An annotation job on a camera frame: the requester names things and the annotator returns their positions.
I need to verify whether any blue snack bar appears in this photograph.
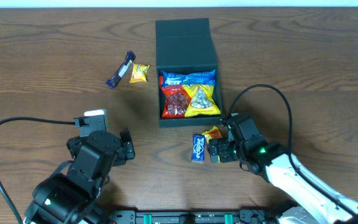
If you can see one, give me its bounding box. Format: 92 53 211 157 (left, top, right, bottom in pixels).
161 70 216 87

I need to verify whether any right black cable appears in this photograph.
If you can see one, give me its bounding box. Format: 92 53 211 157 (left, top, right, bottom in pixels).
221 83 358 224

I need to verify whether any black mounting rail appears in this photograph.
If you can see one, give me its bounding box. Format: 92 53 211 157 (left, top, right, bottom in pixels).
108 209 278 224

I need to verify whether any black cable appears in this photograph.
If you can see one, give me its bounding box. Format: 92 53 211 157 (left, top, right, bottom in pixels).
221 83 358 224
0 116 76 224

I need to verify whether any dark green box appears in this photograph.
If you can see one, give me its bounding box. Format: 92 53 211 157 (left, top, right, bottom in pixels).
155 17 224 128

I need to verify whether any blue eclipse gum pack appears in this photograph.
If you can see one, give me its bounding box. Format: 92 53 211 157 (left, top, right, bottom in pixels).
191 134 206 162

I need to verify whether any left black cable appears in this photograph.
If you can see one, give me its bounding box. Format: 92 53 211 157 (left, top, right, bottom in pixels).
0 116 76 224

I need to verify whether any red candy bag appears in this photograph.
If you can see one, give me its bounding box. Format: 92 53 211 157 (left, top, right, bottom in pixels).
159 76 191 119

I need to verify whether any dark blue candy bar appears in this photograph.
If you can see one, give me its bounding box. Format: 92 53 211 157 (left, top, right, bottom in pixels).
106 50 135 89

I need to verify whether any yellow orange snack packet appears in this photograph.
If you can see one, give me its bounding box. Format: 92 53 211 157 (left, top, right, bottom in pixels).
201 126 224 164

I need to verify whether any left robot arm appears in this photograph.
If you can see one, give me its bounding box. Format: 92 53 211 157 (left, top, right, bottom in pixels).
23 129 135 223

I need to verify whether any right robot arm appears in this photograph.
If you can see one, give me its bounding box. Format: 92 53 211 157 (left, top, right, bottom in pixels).
208 138 358 223

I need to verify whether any large yellow snack bag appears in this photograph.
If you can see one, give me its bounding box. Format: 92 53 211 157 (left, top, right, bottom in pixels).
182 84 221 118

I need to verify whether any small yellow candy packet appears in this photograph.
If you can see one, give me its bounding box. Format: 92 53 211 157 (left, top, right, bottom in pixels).
129 63 150 83

